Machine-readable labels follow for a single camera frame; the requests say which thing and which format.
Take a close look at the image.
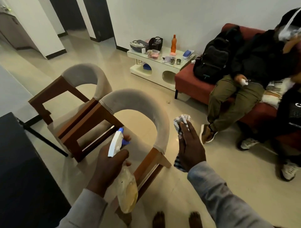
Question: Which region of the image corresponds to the person's left hand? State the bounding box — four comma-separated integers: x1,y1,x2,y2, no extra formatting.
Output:
87,134,132,198

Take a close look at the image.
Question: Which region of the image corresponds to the person's right hand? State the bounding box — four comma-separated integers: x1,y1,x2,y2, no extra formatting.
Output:
178,121,207,172

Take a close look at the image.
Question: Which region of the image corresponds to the checked cleaning cloth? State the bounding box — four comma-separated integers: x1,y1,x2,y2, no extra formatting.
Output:
173,114,191,173

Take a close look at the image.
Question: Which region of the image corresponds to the white blue spray bottle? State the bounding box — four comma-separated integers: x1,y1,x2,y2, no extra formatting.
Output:
108,127,139,214

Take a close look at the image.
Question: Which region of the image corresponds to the person's left forearm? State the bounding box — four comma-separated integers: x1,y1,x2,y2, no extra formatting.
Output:
56,188,109,228

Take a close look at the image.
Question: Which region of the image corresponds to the person's right forearm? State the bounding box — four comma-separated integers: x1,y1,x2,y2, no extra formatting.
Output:
187,161,276,228

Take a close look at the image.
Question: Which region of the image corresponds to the brown shoe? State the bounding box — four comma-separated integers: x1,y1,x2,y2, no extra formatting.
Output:
199,124,218,145

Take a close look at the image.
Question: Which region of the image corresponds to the beige upholstered wooden chair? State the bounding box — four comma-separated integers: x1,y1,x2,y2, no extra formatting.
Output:
28,63,113,140
58,88,172,202

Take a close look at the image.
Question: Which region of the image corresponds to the red sofa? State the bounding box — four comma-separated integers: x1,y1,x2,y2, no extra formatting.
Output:
174,23,301,151

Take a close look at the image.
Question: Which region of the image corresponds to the white sneaker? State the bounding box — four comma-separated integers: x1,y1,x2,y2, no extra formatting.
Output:
280,162,301,182
240,138,260,151

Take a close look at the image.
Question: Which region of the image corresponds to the person's left foot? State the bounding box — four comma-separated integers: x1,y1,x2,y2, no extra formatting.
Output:
152,211,166,228

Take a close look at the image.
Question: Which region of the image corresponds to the person's foot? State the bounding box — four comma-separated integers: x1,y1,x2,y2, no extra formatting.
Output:
152,211,166,228
189,211,203,228

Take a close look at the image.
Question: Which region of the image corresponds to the white low side table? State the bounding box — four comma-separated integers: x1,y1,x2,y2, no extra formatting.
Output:
127,46,196,91

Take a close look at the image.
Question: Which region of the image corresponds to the black backpack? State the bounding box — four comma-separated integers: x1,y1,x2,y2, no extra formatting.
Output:
193,25,243,84

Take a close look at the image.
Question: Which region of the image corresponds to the person's right foot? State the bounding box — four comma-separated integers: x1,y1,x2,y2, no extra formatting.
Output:
189,211,203,228

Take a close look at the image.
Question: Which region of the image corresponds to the orange water bottle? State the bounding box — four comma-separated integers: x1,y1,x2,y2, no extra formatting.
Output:
170,34,177,56

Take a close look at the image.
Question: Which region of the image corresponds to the striped cushion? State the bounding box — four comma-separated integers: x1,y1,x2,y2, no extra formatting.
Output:
261,78,296,109

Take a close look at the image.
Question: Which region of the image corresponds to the black plastic basket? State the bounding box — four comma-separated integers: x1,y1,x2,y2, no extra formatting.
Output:
148,37,163,51

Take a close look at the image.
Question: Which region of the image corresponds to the grey tray with items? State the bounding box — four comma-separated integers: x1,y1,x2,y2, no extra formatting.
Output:
129,40,150,53

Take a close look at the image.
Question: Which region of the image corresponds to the black table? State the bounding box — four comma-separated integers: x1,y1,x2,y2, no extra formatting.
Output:
0,112,71,228

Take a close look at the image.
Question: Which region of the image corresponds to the kitchen counter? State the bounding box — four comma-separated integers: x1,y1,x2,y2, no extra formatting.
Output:
0,5,39,51

